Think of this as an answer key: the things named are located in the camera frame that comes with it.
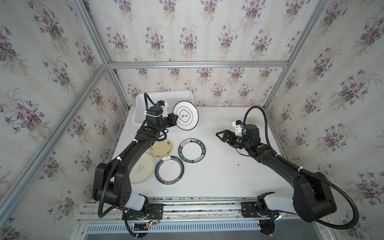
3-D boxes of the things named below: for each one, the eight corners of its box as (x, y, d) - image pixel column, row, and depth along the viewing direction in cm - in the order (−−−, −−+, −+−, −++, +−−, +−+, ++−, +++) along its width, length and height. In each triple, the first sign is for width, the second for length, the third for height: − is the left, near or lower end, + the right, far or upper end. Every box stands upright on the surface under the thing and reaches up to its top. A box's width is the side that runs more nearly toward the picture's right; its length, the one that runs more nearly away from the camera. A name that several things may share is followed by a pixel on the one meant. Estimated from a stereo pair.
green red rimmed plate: (153, 184, 84) (152, 183, 82) (157, 157, 95) (157, 155, 93) (184, 184, 84) (184, 183, 82) (185, 157, 95) (185, 155, 93)
